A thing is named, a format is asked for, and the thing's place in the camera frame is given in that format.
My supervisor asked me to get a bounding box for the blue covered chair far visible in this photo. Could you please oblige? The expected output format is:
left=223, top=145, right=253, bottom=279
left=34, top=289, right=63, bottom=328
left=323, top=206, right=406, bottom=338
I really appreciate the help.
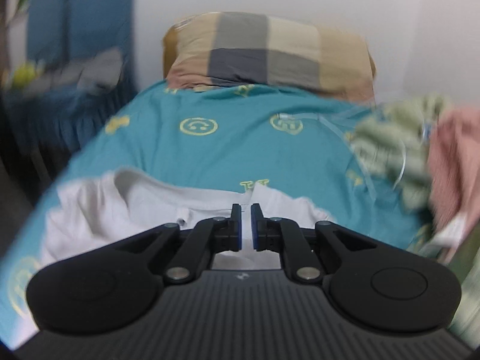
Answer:
left=3, top=0, right=80, bottom=153

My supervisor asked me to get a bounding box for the pink fleece blanket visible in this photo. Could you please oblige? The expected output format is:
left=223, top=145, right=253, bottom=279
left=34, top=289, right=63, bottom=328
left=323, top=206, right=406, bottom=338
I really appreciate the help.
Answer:
left=427, top=108, right=479, bottom=234

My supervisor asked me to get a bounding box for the green fleece blanket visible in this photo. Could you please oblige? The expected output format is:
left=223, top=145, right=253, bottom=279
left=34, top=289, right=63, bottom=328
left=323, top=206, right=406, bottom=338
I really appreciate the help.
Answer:
left=346, top=95, right=479, bottom=347

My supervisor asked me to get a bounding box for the blue covered chair near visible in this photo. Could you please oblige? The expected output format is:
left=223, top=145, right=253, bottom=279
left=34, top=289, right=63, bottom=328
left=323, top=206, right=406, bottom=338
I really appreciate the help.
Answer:
left=68, top=0, right=137, bottom=130

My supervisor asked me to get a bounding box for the white charging cable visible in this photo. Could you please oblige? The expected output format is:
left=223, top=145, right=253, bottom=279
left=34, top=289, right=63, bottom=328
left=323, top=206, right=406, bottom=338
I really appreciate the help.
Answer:
left=277, top=109, right=438, bottom=202

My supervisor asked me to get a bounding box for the checkered pillow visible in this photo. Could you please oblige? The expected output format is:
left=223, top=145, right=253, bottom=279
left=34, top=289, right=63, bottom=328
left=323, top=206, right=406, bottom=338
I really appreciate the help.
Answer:
left=164, top=10, right=376, bottom=97

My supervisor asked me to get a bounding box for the blue covered chair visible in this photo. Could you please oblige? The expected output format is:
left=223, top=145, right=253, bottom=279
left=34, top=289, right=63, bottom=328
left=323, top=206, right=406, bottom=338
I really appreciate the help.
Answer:
left=68, top=0, right=137, bottom=130
left=3, top=0, right=80, bottom=153

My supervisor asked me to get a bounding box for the white t-shirt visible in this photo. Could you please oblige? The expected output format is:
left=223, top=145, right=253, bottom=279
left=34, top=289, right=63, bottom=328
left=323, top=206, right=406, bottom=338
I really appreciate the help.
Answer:
left=40, top=168, right=333, bottom=270

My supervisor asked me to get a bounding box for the yellow plush toy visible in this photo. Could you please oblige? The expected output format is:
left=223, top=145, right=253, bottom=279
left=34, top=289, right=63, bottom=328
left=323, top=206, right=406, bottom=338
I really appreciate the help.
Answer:
left=11, top=62, right=43, bottom=89

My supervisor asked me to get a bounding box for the grey cloth on chair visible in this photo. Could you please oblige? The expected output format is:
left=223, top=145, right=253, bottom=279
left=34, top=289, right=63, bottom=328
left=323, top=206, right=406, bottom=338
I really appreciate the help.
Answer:
left=25, top=48, right=124, bottom=94

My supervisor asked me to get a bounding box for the teal patterned bed sheet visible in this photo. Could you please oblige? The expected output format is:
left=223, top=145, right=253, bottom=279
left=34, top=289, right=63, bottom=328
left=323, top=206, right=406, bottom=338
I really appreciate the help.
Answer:
left=1, top=83, right=431, bottom=349

